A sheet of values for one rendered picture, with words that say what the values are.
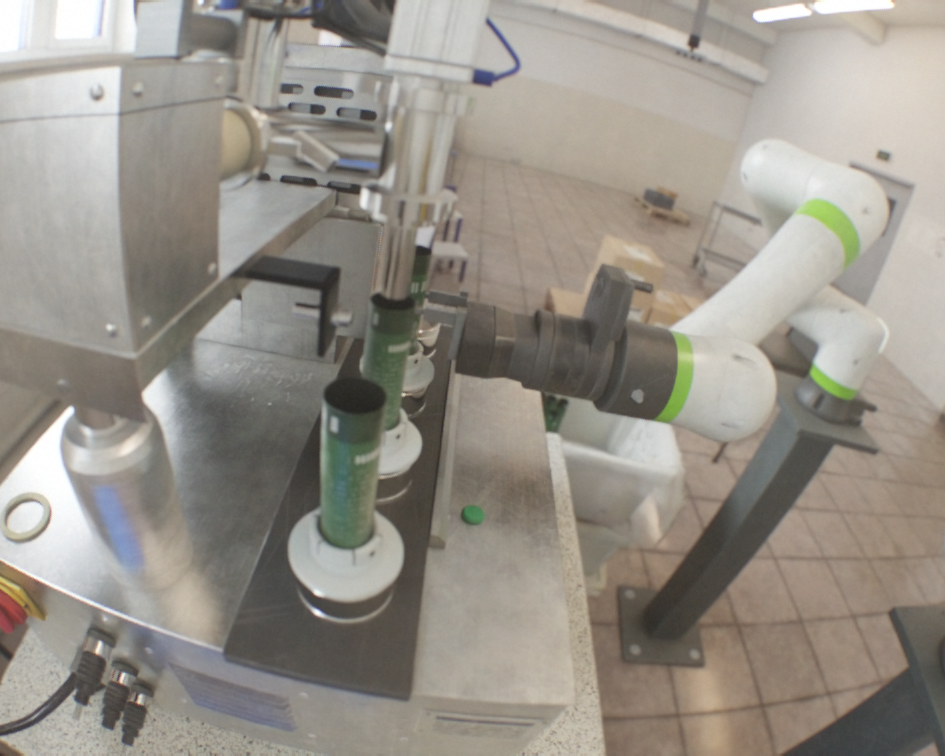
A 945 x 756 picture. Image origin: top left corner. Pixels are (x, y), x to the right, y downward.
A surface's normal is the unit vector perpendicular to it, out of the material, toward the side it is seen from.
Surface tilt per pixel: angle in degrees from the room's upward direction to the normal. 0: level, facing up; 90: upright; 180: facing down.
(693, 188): 90
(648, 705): 0
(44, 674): 0
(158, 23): 90
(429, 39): 90
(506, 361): 90
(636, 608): 0
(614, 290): 68
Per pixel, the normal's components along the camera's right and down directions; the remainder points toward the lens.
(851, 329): -0.88, 0.05
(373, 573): 0.19, -0.83
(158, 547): 0.83, 0.43
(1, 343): -0.03, 0.53
